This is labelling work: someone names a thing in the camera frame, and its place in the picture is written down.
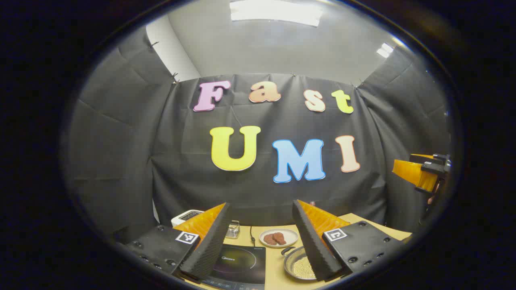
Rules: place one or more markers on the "metal pot with beans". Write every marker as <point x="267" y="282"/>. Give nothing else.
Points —
<point x="300" y="266"/>

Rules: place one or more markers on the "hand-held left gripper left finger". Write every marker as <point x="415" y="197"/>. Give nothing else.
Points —
<point x="209" y="245"/>

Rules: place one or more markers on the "white plate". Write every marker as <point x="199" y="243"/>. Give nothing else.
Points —
<point x="290" y="235"/>

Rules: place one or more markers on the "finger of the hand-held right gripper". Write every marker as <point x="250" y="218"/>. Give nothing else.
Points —
<point x="437" y="158"/>
<point x="411" y="171"/>

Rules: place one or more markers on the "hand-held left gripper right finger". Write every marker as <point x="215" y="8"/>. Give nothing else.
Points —
<point x="314" y="245"/>

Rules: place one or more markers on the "brown meat piece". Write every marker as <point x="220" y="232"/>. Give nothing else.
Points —
<point x="279" y="237"/>
<point x="269" y="239"/>

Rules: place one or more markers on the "large ceiling light panel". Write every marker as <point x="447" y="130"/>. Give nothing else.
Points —
<point x="276" y="12"/>

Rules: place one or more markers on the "black backdrop cloth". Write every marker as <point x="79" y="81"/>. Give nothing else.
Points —
<point x="282" y="193"/>

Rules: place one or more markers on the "small ceiling light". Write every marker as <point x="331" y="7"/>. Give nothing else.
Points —
<point x="385" y="50"/>

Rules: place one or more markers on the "white toaster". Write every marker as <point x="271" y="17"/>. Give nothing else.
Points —
<point x="183" y="217"/>

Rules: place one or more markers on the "black induction cooktop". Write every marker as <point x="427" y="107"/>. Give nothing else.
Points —
<point x="246" y="266"/>

